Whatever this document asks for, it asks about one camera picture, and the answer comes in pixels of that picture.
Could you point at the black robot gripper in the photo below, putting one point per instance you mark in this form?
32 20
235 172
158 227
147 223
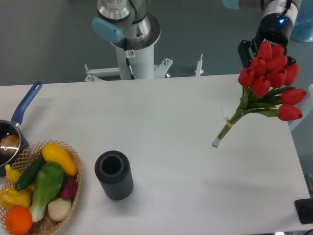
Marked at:
275 27

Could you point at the red tulip bouquet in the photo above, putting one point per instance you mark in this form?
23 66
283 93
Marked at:
267 88

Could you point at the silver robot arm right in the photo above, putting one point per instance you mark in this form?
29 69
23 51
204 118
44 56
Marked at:
292 6

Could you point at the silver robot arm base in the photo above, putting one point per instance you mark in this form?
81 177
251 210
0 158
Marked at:
133 32

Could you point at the blue plastic object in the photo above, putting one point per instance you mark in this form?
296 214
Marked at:
303 28

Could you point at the black device at edge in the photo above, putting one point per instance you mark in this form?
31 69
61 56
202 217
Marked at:
304 208

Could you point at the dark grey ribbed vase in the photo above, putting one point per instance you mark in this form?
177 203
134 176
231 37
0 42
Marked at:
113 171

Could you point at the red radish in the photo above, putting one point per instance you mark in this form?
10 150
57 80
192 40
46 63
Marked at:
69 189

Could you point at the yellow squash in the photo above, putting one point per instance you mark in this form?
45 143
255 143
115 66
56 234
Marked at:
55 153

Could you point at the green bok choy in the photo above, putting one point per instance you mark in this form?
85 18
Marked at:
48 183

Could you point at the green cucumber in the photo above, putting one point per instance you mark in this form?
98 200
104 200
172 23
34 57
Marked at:
29 175

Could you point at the white garlic bulb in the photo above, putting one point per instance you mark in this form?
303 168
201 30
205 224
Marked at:
59 208

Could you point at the brown bread roll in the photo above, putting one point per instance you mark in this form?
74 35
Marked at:
9 145

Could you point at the woven wicker basket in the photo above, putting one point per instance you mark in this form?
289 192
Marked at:
46 226

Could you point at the yellow gourd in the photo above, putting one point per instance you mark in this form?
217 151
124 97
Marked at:
11 174

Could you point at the yellow bell pepper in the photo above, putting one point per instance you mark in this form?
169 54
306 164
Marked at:
11 198

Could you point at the orange fruit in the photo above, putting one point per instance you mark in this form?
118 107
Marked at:
18 221

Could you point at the white metal stand frame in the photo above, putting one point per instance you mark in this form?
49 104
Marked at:
160 71

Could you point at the blue handled saucepan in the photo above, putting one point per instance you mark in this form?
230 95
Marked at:
12 127

